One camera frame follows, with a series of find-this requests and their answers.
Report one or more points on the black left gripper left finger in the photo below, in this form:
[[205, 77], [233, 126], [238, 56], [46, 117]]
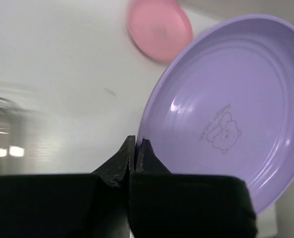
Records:
[[89, 205]]

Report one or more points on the pink plate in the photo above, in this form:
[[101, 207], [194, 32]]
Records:
[[159, 28]]

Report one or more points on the purple plate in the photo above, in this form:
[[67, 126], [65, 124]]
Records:
[[225, 106]]

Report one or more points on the clear plastic bin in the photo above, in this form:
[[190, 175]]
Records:
[[12, 149]]

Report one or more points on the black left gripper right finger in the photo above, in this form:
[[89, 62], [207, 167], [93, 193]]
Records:
[[166, 205]]

